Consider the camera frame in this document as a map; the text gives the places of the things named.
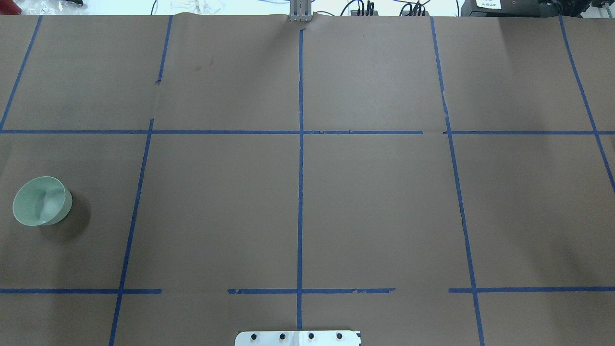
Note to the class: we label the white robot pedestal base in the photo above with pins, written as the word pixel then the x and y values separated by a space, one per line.
pixel 299 338

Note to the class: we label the light green bowl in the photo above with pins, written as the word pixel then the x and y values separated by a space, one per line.
pixel 42 201

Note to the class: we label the aluminium frame post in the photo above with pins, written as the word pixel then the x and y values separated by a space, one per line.
pixel 300 10

